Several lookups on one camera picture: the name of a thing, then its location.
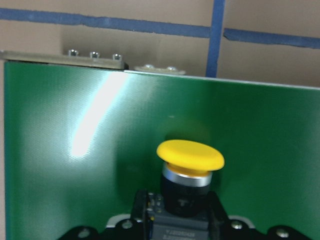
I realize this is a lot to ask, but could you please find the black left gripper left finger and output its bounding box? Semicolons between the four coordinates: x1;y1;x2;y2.
130;189;150;227

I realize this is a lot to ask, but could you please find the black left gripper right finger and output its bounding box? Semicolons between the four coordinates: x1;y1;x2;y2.
206;191;229;227

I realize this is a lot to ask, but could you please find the yellow mushroom push button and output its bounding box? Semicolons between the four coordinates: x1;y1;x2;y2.
149;139;225;240

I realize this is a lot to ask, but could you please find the green conveyor belt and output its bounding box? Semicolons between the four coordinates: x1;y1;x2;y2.
0;51;320;240

